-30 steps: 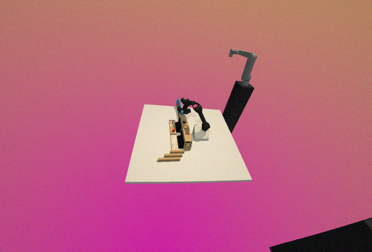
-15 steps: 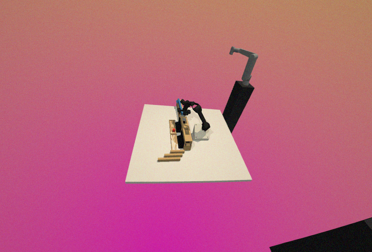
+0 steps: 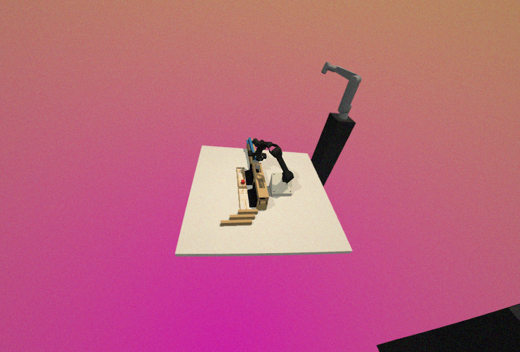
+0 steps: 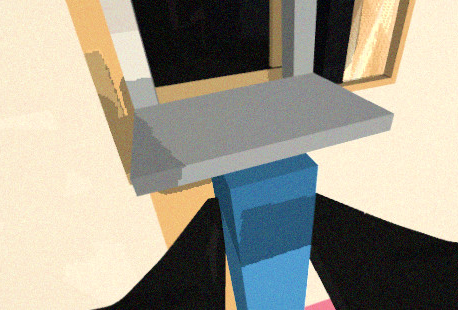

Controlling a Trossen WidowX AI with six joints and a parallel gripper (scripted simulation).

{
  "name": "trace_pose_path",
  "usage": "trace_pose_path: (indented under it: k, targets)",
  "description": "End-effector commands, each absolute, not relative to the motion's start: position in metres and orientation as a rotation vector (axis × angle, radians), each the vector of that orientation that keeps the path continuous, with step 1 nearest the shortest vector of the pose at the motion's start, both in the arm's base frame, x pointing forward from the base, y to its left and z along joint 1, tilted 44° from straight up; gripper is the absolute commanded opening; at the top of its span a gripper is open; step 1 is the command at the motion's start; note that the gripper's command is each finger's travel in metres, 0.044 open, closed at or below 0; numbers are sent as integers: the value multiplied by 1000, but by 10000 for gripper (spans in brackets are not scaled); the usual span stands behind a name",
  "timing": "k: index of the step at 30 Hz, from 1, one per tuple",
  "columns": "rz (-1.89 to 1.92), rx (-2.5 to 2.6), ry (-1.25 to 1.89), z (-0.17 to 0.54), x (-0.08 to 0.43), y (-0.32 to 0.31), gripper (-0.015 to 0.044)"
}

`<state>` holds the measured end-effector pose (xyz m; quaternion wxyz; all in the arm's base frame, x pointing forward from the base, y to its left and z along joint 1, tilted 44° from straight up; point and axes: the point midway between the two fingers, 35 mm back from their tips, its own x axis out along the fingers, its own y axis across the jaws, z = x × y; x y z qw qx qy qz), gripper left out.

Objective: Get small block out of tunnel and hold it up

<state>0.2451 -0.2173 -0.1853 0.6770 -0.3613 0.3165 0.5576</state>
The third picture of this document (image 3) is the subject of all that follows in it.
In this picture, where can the light orange long bar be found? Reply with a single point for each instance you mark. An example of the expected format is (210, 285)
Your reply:
(235, 222)

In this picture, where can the tan wooden bar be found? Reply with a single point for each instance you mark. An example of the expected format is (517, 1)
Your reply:
(247, 211)

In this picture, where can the tan rectangular bar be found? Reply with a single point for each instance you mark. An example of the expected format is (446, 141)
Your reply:
(242, 217)

